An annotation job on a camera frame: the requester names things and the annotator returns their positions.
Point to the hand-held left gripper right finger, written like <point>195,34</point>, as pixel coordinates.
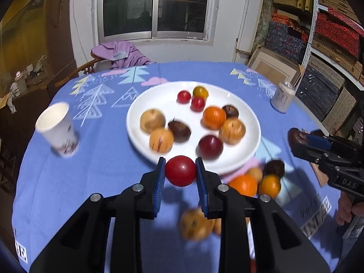
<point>201,190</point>

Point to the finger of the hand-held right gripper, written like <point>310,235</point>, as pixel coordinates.
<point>307,154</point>
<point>318,142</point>

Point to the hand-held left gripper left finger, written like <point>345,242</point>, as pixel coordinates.
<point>158,187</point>

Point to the dark brown round fruit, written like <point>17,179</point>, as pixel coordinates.
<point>295,138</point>
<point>179,130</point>
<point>274,167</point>
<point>230,111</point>

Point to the large red tomato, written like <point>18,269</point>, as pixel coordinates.
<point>180,172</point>

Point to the dark red tomato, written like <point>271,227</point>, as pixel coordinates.
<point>210,147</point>

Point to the striped tan fruit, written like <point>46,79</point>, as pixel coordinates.
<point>232,130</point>
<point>161,140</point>

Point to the tan round fruit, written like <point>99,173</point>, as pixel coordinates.
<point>196,224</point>
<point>152,120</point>

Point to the white oval plate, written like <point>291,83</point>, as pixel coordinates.
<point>170,105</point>

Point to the yellow tomato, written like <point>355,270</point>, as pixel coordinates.
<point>200,92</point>
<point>269,186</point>

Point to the person's right hand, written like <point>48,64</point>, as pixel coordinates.
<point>344,207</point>

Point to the brown cardboard piece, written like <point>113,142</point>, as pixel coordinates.
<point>320,173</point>

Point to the orange tan fruit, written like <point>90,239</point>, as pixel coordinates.
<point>217,226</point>

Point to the orange tangerine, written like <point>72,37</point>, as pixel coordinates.
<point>214,117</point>
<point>243,184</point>

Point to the small tan fruit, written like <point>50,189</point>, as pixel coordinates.
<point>255,173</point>

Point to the white drink can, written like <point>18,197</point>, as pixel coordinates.
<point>281,98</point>

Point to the blue printed tablecloth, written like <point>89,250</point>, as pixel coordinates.
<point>99,162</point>

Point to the small red cherry tomato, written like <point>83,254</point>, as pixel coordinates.
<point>183,96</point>

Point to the stack of patterned boxes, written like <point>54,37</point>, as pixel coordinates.
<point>332,34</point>

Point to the white paper cup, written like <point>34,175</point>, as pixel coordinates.
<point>57,130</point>

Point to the white metal shelf rack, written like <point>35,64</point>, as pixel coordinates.
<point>311,20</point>

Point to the dark patterned board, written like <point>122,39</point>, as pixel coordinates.
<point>263,22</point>

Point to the purple cloth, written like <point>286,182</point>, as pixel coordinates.
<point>122,52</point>

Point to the wooden chair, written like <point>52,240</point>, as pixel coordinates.
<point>75,72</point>

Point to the window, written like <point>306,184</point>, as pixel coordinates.
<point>128,5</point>

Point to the wooden glass cabinet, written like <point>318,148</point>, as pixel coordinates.
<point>34,34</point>

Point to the leaning picture frame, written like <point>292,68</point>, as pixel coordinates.
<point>270,65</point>

